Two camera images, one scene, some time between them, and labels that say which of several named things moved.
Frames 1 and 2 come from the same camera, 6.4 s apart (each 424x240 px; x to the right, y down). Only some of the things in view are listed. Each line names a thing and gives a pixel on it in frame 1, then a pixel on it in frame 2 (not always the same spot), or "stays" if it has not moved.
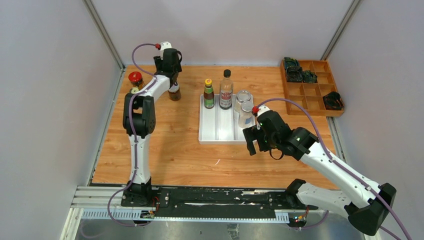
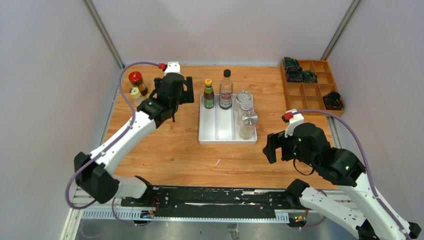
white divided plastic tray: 217,126 stays
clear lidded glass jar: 242,97 stays
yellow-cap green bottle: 208,94 stays
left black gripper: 158,62 → 187,95
